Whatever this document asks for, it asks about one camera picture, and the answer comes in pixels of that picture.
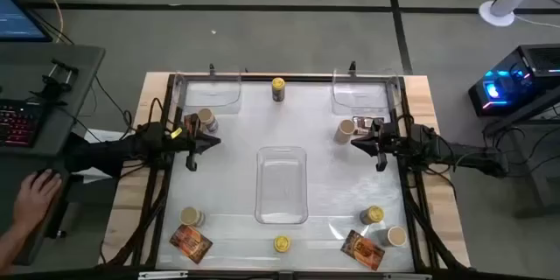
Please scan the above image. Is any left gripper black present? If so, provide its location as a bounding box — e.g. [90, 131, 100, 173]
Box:
[173, 132, 222, 156]

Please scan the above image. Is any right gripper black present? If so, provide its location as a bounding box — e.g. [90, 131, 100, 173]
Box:
[350, 118, 398, 157]

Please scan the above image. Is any orange spice packet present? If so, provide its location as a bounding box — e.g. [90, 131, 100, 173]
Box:
[183, 112, 203, 137]
[169, 223, 214, 265]
[339, 228, 387, 272]
[352, 115, 386, 137]

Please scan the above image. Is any tan lid spice jar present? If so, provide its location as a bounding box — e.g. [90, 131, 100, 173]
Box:
[196, 108, 220, 134]
[379, 225, 408, 248]
[333, 118, 356, 145]
[179, 206, 207, 228]

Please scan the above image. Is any yellow lid spice jar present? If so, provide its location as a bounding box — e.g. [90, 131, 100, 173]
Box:
[270, 76, 287, 103]
[359, 205, 386, 226]
[273, 234, 292, 254]

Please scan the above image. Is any large clear plastic bin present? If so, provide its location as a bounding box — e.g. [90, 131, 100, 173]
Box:
[254, 145, 309, 226]

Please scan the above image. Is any person's forearm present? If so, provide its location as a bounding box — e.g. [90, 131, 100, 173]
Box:
[0, 220, 28, 275]

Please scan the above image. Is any small clear plastic bin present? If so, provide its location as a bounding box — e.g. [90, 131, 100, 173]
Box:
[331, 67, 403, 118]
[172, 68, 243, 116]

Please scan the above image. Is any white box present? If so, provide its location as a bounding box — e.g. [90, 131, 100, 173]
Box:
[72, 129, 128, 185]

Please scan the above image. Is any black computer case with lights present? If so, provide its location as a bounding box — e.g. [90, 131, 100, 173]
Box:
[466, 43, 560, 118]

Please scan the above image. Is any black clamp stand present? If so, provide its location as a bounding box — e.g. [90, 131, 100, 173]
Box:
[29, 58, 81, 107]

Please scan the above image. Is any grey equipment stand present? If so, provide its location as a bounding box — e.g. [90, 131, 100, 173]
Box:
[482, 87, 560, 220]

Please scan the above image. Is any person's hand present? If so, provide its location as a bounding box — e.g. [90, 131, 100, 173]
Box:
[11, 170, 63, 234]

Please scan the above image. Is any backlit black keyboard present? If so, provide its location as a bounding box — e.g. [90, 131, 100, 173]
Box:
[0, 98, 46, 149]

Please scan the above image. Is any dark grey desk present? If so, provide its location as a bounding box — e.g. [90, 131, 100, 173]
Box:
[0, 42, 108, 267]

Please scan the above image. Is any computer monitor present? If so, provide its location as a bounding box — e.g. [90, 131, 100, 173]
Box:
[0, 0, 53, 44]

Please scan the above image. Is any black table frame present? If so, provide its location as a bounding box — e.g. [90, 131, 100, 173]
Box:
[100, 72, 472, 280]

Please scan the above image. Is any black floor cable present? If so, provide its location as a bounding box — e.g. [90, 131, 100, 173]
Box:
[93, 73, 134, 139]

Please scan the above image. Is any silver metal bracket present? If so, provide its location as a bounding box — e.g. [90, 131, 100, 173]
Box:
[137, 269, 190, 280]

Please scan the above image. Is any yellow cable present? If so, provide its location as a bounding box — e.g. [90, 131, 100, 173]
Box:
[28, 0, 65, 45]

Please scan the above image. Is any white fan cable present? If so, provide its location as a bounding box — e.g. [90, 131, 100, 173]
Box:
[514, 13, 560, 31]

